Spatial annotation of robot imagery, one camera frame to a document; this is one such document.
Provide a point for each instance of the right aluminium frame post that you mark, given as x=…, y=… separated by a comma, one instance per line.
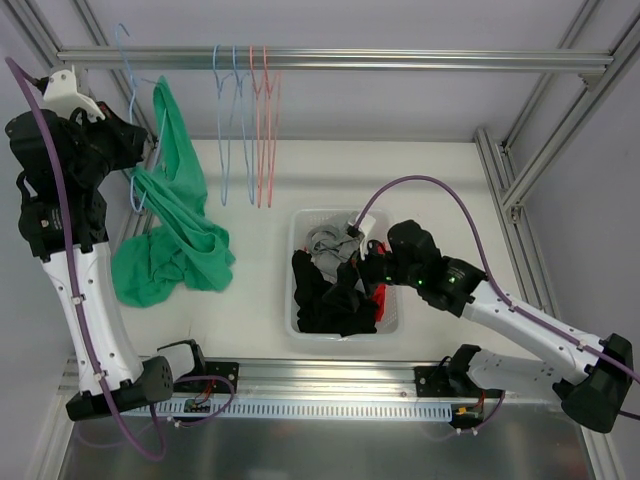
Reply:
x=510, y=188

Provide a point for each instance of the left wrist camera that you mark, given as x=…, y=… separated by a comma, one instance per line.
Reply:
x=66, y=90

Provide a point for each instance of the black tank top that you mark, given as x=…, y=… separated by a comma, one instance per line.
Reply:
x=314, y=316

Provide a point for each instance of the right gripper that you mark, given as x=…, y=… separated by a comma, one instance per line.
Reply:
x=367, y=267

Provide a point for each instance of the pink hanger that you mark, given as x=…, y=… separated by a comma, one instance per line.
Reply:
x=259, y=83
x=273, y=82

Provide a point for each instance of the red tank top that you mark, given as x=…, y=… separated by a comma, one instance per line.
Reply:
x=379, y=298

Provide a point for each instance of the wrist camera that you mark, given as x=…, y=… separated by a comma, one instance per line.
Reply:
x=361, y=230
x=66, y=90

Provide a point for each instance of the front aluminium rail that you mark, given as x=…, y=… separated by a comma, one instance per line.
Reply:
x=375, y=380

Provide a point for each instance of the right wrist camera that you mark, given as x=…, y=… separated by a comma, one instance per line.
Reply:
x=361, y=230

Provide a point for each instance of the aluminium hanging rail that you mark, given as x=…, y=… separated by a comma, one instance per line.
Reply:
x=352, y=59

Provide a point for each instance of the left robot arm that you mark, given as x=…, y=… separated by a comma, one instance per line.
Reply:
x=63, y=218

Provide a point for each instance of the grey tank top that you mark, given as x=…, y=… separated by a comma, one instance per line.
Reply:
x=330, y=244

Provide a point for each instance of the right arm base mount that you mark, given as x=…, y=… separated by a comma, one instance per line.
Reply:
x=435, y=382

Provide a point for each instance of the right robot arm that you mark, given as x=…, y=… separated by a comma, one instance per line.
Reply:
x=587, y=376

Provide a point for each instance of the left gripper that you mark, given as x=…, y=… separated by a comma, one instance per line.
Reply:
x=129, y=138

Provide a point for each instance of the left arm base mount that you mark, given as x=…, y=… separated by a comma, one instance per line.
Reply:
x=224, y=376

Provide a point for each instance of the white plastic basket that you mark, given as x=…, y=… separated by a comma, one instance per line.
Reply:
x=302, y=222

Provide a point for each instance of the slotted cable duct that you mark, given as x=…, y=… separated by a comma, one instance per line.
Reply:
x=308, y=409

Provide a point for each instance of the green tank top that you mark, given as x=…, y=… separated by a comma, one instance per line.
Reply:
x=186, y=248

